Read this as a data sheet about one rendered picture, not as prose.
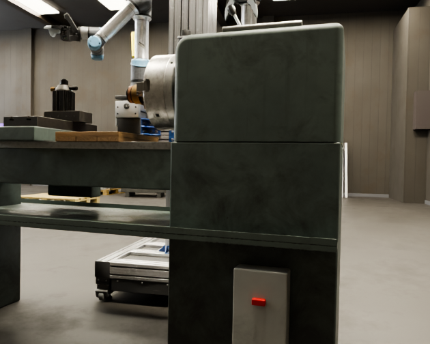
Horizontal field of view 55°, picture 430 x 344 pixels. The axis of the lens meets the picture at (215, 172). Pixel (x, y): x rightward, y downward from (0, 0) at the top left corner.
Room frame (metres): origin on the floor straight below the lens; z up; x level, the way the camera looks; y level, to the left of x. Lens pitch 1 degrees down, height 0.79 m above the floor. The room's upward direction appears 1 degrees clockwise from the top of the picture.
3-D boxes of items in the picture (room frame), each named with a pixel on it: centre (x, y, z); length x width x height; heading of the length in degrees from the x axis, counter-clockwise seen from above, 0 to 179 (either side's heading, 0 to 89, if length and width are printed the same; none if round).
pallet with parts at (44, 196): (7.41, 2.77, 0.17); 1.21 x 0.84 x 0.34; 79
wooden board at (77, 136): (1.86, 0.47, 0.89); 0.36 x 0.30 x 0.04; 162
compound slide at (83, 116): (2.03, 0.72, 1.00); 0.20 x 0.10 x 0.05; 72
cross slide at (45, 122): (1.97, 0.76, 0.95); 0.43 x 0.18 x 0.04; 162
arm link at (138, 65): (2.48, 0.45, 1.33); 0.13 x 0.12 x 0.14; 10
